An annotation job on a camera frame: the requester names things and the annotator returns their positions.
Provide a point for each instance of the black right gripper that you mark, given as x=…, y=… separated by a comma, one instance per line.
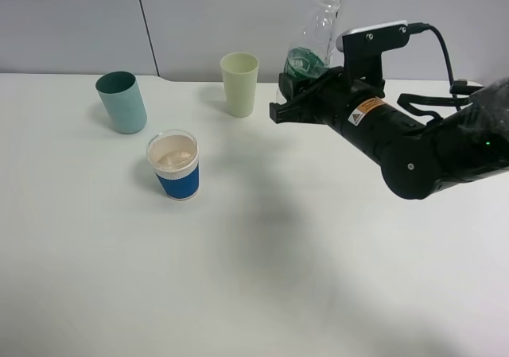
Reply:
x=355, y=112

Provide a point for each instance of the clear bottle green label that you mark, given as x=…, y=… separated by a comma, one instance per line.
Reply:
x=309, y=55

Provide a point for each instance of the glass cup blue sleeve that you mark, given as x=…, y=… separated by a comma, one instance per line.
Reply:
x=174, y=156

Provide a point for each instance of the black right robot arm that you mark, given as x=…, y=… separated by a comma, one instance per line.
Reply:
x=419, y=152

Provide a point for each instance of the light green plastic cup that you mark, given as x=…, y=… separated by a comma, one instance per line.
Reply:
x=240, y=77

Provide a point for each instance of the teal plastic cup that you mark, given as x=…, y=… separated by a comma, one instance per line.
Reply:
x=123, y=101

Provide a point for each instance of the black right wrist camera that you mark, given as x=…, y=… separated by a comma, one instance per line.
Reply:
x=363, y=48

